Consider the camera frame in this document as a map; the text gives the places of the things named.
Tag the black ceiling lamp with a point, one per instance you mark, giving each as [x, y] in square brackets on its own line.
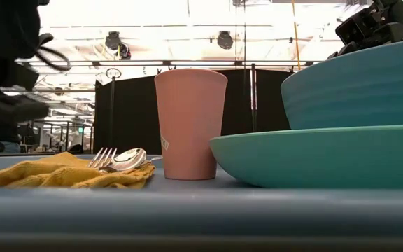
[225, 39]
[113, 40]

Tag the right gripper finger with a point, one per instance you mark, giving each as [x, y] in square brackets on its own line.
[346, 48]

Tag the teal green plate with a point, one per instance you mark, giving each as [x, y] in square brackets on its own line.
[327, 157]

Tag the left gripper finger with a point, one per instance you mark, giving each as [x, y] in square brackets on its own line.
[12, 108]

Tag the pink cup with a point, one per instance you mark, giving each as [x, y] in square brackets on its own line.
[191, 122]

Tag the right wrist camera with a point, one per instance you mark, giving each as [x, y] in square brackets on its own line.
[350, 29]

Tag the black partition screen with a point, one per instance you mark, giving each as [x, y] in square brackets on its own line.
[131, 115]

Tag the blue bowl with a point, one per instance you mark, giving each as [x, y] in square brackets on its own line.
[362, 91]

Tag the yellow cloth napkin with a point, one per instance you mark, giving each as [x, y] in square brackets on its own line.
[47, 173]

